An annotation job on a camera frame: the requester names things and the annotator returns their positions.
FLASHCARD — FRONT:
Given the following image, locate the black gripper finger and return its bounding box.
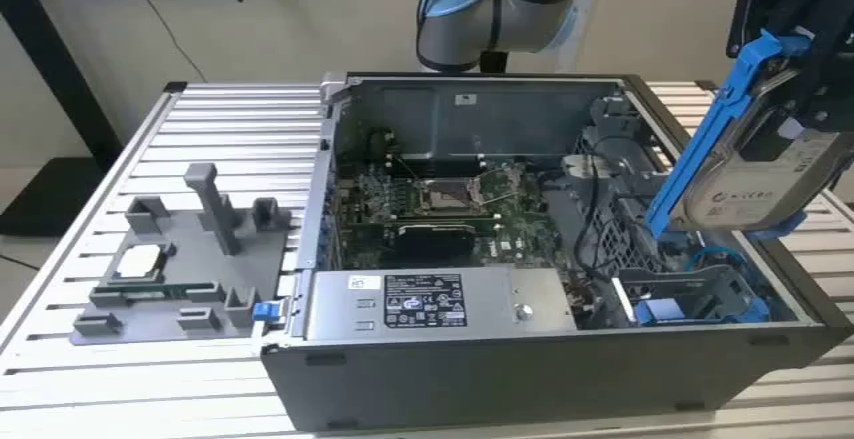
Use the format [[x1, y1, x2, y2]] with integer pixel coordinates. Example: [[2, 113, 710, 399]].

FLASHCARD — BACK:
[[737, 23, 854, 163]]

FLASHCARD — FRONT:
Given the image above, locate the hard disk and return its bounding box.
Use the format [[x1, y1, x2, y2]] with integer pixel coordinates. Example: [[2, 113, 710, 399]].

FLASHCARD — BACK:
[[645, 28, 854, 241]]

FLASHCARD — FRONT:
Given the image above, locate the grey disk bay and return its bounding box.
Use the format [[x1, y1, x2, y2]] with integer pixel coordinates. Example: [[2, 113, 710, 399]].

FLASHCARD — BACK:
[[610, 263, 799, 330]]

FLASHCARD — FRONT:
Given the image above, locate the black perforated drive cage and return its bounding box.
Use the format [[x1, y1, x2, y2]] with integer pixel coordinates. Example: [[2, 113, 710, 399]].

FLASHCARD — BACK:
[[566, 93, 675, 320]]

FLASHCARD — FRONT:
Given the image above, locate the metal socket cover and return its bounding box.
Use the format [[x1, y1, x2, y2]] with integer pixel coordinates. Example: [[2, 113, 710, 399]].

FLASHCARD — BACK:
[[473, 165, 530, 206]]

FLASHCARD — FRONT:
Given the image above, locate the green motherboard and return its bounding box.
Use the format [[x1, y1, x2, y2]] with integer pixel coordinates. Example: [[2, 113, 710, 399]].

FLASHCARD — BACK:
[[331, 158, 582, 283]]

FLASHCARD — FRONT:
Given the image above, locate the CPU socket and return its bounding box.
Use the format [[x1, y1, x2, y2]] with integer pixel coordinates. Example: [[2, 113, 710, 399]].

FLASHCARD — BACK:
[[411, 177, 483, 216]]

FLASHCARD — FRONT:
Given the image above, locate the black heatsink block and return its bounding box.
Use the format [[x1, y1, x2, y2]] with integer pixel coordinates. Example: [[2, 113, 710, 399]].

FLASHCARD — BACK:
[[391, 222, 479, 263]]

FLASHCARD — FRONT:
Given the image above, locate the silver power supply box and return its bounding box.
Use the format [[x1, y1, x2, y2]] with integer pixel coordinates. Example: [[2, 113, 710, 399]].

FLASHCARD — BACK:
[[303, 266, 579, 336]]

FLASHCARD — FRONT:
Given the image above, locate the black open PC case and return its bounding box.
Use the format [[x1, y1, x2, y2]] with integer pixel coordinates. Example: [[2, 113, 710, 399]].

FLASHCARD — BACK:
[[258, 71, 854, 433]]

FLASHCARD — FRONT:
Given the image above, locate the blue case latch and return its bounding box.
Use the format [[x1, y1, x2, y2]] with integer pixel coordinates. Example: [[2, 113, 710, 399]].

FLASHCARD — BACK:
[[252, 298, 286, 321]]

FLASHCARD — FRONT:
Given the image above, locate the grey parts rack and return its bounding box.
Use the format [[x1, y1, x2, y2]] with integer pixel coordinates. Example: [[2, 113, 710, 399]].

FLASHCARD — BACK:
[[70, 162, 303, 348]]

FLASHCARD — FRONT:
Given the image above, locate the green RAM stick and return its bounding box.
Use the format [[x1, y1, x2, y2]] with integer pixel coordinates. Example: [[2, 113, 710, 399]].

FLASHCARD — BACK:
[[99, 282, 222, 301]]

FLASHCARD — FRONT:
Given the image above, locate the silver CPU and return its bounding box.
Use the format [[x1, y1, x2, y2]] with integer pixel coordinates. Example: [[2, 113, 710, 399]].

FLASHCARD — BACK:
[[114, 244, 170, 281]]

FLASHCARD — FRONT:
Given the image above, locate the black monitor stand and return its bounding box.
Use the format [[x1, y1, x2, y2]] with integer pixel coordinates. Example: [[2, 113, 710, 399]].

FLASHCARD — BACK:
[[0, 0, 128, 236]]

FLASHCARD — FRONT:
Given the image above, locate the blue disk wire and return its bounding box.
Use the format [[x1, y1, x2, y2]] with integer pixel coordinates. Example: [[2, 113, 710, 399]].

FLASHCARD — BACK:
[[686, 244, 743, 288]]

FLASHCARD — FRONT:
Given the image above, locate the black power cable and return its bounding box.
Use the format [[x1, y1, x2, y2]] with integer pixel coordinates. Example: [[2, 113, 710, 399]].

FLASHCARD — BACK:
[[571, 136, 646, 280]]

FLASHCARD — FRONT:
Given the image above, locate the thin black wall cable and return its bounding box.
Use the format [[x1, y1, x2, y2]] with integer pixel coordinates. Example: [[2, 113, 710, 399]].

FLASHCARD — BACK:
[[112, 0, 210, 83]]

